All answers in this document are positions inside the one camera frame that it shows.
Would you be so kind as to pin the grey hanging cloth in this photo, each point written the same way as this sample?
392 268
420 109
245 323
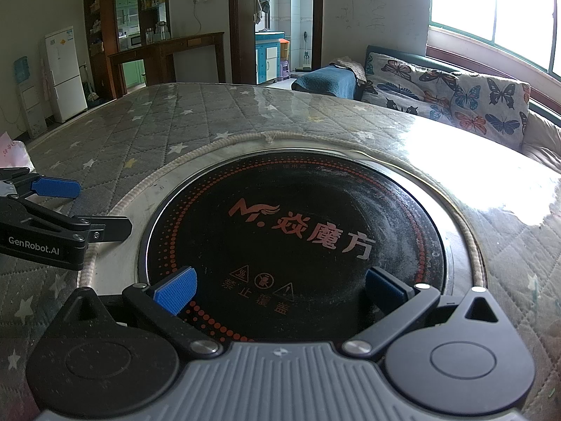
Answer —
263 2

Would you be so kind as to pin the round black induction cooktop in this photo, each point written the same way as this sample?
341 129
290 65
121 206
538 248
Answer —
285 193

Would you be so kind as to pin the beige cushion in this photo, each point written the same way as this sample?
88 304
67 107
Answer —
543 138

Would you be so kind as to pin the microwave oven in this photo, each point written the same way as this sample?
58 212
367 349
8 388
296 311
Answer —
135 40

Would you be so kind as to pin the purple plastic stool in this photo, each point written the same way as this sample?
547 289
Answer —
285 70

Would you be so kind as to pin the dark wooden console table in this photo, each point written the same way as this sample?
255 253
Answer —
175 44

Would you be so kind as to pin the dark wooden shelf cabinet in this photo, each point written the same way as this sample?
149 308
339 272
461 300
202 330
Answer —
105 30

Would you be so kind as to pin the grey quilted star table cover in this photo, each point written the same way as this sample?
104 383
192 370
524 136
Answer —
175 118

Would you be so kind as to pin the white refrigerator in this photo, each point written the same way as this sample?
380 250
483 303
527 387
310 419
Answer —
65 79

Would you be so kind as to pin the white water dispenser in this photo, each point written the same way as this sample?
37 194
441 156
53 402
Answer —
30 101

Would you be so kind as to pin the long butterfly print cushion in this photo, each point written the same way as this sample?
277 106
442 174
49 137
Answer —
407 72
403 103

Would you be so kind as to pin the beige folded cloth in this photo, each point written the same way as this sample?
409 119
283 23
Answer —
350 68

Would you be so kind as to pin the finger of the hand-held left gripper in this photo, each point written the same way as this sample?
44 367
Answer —
111 226
57 187

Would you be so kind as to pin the blue white cabinet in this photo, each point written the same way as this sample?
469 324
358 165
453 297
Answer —
267 59

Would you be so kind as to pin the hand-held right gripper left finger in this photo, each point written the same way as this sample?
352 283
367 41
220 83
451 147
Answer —
175 291

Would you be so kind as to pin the square butterfly print cushion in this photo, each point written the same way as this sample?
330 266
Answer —
491 109

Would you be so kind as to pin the broom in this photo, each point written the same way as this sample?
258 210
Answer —
92 94

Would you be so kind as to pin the dark wooden door frame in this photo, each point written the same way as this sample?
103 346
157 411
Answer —
241 30

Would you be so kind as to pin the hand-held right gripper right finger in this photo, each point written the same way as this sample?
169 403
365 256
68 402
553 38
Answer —
385 291

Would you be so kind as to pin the mop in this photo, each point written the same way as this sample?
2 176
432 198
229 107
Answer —
306 59

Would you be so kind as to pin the teal sofa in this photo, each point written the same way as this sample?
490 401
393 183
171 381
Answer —
420 59

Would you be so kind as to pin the green framed window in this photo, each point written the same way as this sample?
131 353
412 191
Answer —
495 4

